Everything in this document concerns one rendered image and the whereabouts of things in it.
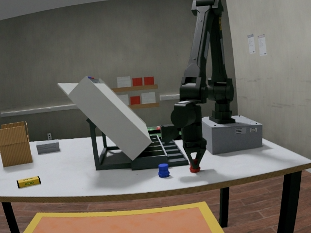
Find blue plug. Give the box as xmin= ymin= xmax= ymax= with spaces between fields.
xmin=158 ymin=164 xmax=170 ymax=178

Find open brown cardboard box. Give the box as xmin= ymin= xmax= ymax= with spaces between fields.
xmin=0 ymin=122 xmax=33 ymax=167

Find green tray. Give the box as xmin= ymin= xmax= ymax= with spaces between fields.
xmin=148 ymin=128 xmax=182 ymax=140

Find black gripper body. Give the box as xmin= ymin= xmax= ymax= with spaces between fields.
xmin=183 ymin=122 xmax=207 ymax=150

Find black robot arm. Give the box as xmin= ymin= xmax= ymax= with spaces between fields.
xmin=160 ymin=0 xmax=235 ymax=144

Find yellow pocket level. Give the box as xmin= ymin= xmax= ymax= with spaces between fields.
xmin=17 ymin=176 xmax=41 ymax=188

